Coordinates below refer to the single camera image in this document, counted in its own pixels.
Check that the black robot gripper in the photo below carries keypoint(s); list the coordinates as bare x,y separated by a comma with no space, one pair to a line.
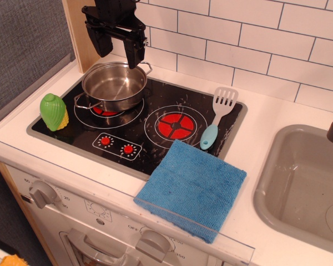
116,19

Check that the green yellow toy corn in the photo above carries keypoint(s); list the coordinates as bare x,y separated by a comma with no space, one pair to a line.
54,112

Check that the stainless steel pot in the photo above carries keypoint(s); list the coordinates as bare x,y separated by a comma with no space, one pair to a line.
113,87

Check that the wooden side panel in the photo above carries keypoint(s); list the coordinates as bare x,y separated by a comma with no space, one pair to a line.
83,48

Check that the black toy stovetop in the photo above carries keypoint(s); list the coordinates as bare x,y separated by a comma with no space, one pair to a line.
167,113

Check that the left red stove knob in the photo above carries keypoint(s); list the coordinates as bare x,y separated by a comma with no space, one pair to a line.
105,141

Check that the red stove knob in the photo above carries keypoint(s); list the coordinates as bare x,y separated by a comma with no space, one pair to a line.
128,149
105,141

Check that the right red stove knob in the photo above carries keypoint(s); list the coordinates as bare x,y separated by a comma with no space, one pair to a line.
128,149

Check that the blue folded cloth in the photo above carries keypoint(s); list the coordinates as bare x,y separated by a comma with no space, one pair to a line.
193,190

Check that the grey timer knob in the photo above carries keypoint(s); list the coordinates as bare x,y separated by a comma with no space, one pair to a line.
42,194

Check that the grey oven temperature knob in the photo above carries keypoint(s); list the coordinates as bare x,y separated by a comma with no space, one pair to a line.
154,245

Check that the grey toy sink basin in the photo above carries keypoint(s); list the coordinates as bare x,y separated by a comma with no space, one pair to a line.
294,195

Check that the orange object at corner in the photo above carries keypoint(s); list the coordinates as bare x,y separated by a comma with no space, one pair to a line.
13,260

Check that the grey spatula with blue handle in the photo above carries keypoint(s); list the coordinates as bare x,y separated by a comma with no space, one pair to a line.
224,101

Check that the grey oven door handle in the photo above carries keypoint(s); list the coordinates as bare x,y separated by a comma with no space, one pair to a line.
87,253

